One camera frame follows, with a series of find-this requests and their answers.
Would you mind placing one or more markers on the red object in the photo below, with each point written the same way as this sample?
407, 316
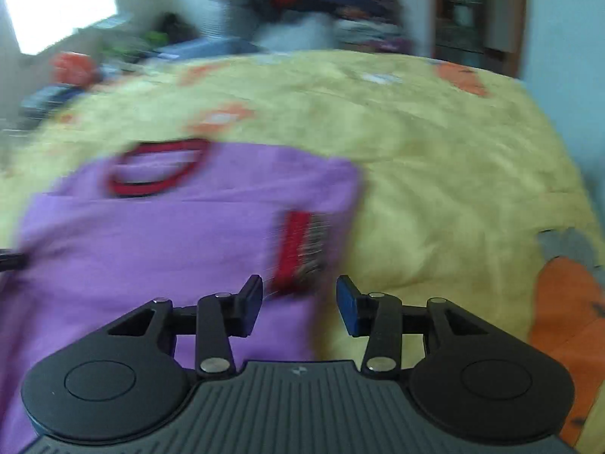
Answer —
72, 67

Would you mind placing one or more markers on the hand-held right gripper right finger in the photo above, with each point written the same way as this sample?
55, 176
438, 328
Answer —
346, 301

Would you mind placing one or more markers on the purple sweater with red trim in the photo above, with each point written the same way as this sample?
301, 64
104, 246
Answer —
156, 241

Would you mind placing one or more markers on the black bag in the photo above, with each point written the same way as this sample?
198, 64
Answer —
176, 27

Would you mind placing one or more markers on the blue storage box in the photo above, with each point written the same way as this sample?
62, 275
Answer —
208, 48

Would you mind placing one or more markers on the pile of clothes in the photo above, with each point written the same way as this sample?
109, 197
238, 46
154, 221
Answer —
331, 0

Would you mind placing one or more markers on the bright window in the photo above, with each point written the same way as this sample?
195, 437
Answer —
56, 0

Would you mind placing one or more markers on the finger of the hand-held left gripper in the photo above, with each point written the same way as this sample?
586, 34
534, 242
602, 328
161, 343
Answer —
10, 261

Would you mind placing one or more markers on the yellow flowered blanket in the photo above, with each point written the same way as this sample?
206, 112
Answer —
425, 165

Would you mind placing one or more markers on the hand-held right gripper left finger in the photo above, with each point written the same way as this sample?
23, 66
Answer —
253, 299

